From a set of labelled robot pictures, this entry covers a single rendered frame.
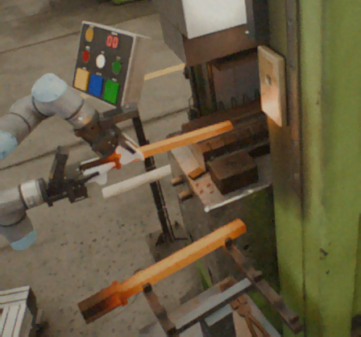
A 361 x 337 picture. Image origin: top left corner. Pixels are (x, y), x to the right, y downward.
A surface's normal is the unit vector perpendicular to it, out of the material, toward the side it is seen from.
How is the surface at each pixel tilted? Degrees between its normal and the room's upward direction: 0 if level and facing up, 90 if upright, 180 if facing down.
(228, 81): 90
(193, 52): 90
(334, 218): 90
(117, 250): 0
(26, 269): 0
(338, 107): 89
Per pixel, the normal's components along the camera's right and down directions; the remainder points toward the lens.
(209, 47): 0.39, 0.47
